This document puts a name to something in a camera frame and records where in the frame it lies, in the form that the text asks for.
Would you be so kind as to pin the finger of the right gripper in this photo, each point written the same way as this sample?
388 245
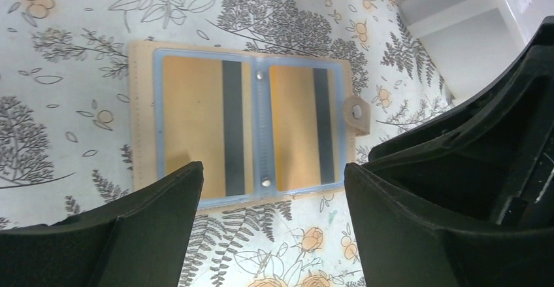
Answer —
490 158

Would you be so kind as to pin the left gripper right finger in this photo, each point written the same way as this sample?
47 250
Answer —
405 240

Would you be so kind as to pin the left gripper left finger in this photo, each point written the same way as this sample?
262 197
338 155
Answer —
137 240

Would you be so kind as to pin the beige card holder wallet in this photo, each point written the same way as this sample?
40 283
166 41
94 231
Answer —
264 126

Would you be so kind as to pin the white card box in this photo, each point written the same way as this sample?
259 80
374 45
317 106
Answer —
471 42

